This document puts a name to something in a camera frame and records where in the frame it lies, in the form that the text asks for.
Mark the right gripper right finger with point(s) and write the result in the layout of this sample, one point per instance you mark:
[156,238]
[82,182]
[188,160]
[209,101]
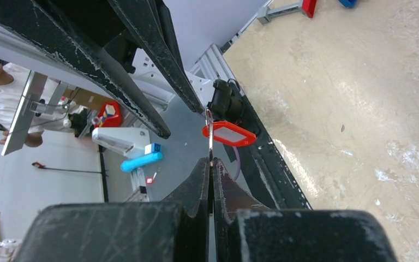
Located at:
[247,230]

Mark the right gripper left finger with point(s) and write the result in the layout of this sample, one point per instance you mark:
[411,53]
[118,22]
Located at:
[173,229]

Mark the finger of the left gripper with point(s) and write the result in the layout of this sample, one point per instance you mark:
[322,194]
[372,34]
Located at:
[140,20]
[50,31]

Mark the red key tag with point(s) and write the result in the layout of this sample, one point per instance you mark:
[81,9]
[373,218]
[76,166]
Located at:
[232,135]

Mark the silver key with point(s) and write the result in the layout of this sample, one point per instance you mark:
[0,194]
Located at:
[210,142]

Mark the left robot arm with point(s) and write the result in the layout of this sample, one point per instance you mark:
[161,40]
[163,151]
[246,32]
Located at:
[111,46]

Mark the person in white shirt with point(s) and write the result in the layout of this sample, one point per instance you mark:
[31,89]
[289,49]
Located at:
[13,79]

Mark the blue cylinder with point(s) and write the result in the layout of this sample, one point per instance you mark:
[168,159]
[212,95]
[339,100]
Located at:
[132,164]

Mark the white device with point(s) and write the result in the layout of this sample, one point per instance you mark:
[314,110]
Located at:
[129,142]

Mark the red box of blocks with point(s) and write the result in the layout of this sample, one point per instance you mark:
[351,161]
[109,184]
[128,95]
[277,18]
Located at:
[108,116]

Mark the red grey toy hammer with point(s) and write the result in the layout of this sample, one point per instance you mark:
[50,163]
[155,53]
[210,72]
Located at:
[306,7]

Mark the colourful toy block vehicle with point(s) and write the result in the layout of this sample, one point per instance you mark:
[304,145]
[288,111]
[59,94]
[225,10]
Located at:
[348,3]

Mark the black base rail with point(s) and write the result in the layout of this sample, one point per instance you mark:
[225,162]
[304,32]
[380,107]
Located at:
[266,173]

